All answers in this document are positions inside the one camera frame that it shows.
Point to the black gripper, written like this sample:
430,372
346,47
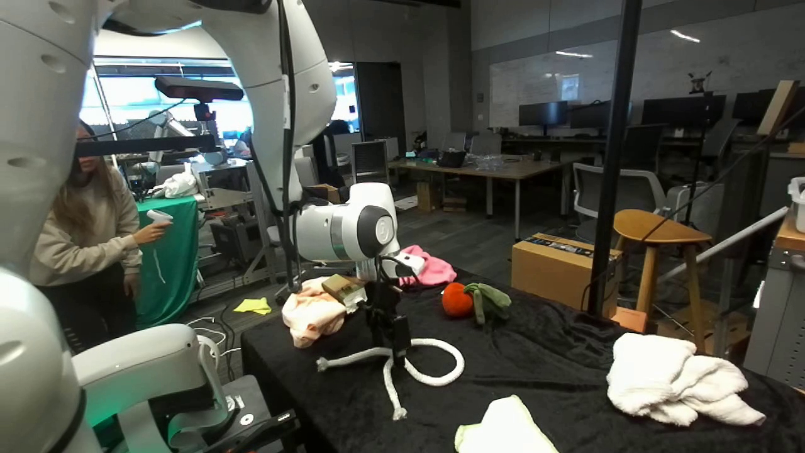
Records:
382,304

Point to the pink t-shirt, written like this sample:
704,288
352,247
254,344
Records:
430,268

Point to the white towel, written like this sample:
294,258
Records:
663,379

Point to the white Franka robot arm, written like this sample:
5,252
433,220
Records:
33,126

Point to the cream peach t-shirt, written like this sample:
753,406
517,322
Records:
309,318

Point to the pale yellow-green towel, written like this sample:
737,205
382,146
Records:
503,429

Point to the yellow cloth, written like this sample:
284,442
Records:
254,307

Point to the cardboard box with black tape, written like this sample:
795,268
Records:
548,272

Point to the grey office chair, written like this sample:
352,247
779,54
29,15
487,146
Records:
369,160

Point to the green cloth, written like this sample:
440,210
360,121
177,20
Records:
172,260

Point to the white handheld controller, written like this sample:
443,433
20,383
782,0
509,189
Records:
159,218

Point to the black computer monitor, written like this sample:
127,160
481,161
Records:
591,114
683,111
545,114

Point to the white office chair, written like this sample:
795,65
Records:
629,189

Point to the wooden stool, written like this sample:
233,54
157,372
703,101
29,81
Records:
657,226

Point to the black vertical pole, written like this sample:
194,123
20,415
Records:
616,126

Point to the person in beige sweater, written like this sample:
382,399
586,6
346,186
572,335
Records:
83,243

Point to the silver metal pole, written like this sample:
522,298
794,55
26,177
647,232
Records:
737,238

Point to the workbench with wooden top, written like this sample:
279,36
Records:
776,318

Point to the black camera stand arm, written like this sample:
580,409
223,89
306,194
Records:
142,143

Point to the black stereo camera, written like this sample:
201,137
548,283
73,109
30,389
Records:
196,89

